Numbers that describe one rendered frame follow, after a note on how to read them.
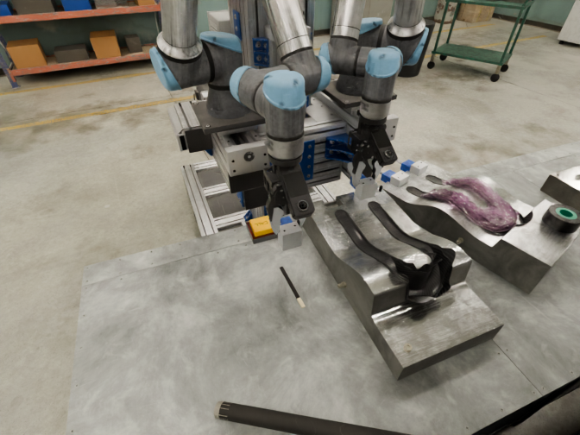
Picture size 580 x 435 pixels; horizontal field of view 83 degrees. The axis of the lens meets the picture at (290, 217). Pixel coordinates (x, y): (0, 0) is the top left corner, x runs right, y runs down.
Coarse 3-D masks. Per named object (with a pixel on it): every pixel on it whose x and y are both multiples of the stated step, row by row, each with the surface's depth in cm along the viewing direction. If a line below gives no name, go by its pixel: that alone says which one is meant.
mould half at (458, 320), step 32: (352, 192) 100; (384, 192) 100; (320, 224) 90; (352, 256) 80; (416, 256) 75; (352, 288) 77; (384, 288) 69; (384, 320) 71; (416, 320) 71; (448, 320) 71; (480, 320) 71; (384, 352) 70; (416, 352) 66; (448, 352) 68
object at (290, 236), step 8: (288, 216) 84; (288, 224) 80; (296, 224) 80; (280, 232) 78; (288, 232) 78; (296, 232) 78; (280, 240) 80; (288, 240) 79; (296, 240) 80; (288, 248) 80
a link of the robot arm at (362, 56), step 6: (366, 48) 85; (372, 48) 85; (396, 48) 86; (360, 54) 85; (366, 54) 84; (360, 60) 85; (366, 60) 85; (402, 60) 85; (360, 66) 86; (360, 72) 87
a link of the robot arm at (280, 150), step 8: (272, 144) 63; (280, 144) 63; (288, 144) 62; (296, 144) 63; (272, 152) 65; (280, 152) 64; (288, 152) 64; (296, 152) 64; (280, 160) 66; (288, 160) 65
